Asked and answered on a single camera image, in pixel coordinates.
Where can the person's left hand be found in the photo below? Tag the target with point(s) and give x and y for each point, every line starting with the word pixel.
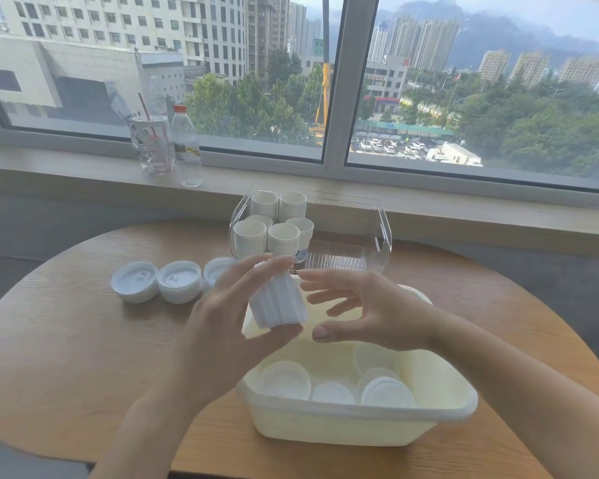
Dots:
pixel 214 339

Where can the person's right hand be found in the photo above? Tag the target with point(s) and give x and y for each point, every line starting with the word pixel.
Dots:
pixel 394 314

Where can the person's right thumb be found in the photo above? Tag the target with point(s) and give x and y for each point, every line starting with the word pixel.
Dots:
pixel 337 331

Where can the person's right middle finger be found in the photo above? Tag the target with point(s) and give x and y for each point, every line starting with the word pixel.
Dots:
pixel 332 294

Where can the person's left thumb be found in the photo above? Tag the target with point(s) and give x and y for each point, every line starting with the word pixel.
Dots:
pixel 277 339

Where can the white paper cup stack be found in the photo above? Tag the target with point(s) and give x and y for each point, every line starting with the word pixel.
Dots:
pixel 279 301

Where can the person's right forearm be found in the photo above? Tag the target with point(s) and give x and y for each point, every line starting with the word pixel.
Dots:
pixel 529 394

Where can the person's left forearm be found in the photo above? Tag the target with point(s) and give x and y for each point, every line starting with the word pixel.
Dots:
pixel 149 438

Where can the white cup lid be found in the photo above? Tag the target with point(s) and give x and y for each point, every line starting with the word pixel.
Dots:
pixel 388 394
pixel 333 394
pixel 284 380

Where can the clear plastic storage container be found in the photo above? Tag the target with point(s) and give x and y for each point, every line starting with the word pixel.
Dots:
pixel 352 229

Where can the rows of white cup stacks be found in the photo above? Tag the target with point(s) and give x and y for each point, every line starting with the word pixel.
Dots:
pixel 283 236

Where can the stack of white cup lids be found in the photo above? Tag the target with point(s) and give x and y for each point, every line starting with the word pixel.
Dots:
pixel 179 281
pixel 215 271
pixel 136 281

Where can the cream plastic bin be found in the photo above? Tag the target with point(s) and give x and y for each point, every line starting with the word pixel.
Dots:
pixel 359 421

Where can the grey window sill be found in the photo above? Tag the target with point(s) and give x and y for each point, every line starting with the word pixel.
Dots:
pixel 454 214

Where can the yellow crane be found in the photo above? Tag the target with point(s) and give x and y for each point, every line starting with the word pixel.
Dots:
pixel 324 89

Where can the clear plastic water bottle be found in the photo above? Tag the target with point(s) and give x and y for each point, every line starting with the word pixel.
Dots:
pixel 186 144

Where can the clear plastic drink cup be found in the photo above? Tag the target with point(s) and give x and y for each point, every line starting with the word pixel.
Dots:
pixel 152 147

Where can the red drinking straw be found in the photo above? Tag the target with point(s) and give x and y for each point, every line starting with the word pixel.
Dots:
pixel 143 105

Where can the clear plastic bag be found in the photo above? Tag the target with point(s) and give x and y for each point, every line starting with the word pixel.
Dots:
pixel 120 102

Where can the grey window frame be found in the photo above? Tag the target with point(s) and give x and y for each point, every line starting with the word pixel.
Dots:
pixel 347 84

